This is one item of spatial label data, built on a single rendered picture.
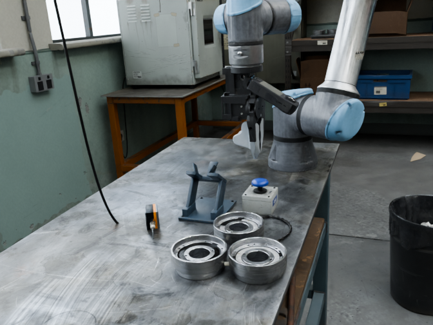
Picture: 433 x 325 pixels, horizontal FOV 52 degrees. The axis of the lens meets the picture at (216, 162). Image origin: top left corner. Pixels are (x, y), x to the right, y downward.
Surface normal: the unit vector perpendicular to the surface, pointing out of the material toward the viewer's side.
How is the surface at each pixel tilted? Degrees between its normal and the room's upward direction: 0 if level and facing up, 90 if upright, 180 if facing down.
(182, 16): 90
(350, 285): 0
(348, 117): 97
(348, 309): 0
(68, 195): 90
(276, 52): 90
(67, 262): 0
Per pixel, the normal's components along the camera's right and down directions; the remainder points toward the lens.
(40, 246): -0.06, -0.95
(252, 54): 0.33, 0.28
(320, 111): -0.72, -0.11
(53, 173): 0.94, 0.06
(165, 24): -0.35, 0.31
